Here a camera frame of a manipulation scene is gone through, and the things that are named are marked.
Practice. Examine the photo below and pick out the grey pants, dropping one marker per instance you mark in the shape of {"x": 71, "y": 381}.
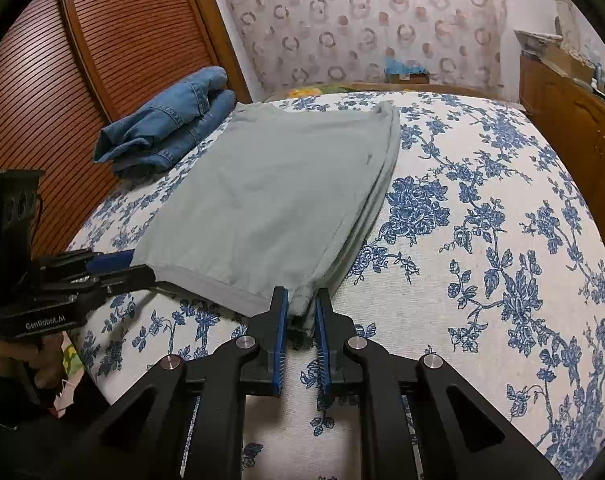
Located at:
{"x": 282, "y": 200}

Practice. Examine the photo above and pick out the colourful flower blanket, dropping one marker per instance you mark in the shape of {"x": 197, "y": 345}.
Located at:
{"x": 302, "y": 92}

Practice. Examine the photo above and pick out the blue plastic bag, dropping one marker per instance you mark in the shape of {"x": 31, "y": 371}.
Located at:
{"x": 402, "y": 65}

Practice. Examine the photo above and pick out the person's left forearm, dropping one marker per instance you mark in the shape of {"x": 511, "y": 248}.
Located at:
{"x": 12, "y": 440}

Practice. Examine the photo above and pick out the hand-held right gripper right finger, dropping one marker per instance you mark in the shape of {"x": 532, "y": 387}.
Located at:
{"x": 322, "y": 340}

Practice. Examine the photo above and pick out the open cardboard box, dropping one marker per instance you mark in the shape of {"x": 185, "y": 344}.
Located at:
{"x": 562, "y": 60}

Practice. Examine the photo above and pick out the small cardboard box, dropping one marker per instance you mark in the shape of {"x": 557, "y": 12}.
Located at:
{"x": 407, "y": 78}

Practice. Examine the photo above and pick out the wooden louvred wardrobe door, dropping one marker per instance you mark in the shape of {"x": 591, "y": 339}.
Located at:
{"x": 27, "y": 110}
{"x": 147, "y": 25}

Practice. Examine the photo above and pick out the bed with blue floral sheet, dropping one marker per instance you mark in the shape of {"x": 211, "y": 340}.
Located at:
{"x": 482, "y": 240}

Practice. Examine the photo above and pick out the wooden cabinet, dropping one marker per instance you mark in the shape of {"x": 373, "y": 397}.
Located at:
{"x": 572, "y": 115}

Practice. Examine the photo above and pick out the person's left hand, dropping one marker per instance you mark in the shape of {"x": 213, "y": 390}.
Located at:
{"x": 7, "y": 355}

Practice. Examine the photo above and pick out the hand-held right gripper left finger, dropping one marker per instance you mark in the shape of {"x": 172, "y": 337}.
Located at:
{"x": 281, "y": 330}

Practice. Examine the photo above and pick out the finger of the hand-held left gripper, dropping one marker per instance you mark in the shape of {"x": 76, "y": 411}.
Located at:
{"x": 112, "y": 259}
{"x": 132, "y": 277}

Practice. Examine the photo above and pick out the folded blue jeans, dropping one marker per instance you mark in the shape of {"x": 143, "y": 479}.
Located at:
{"x": 172, "y": 120}

